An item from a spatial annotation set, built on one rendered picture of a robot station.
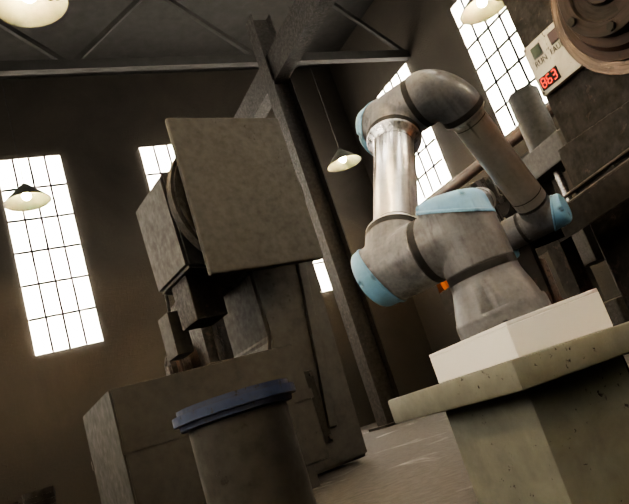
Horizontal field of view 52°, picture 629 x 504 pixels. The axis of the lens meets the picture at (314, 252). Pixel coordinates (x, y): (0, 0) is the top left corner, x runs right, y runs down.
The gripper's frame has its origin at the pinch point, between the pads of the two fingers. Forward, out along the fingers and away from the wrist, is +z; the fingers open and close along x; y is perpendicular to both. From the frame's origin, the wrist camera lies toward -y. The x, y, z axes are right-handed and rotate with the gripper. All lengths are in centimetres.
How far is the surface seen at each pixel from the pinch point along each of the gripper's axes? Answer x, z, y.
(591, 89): -34, 34, 18
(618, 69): -41.4, 9.6, 18.6
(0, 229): 834, 568, 262
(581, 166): -22.2, 30.5, -1.9
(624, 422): -19, -90, -33
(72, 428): 808, 514, -77
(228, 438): 66, -66, -23
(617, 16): -46, -1, 30
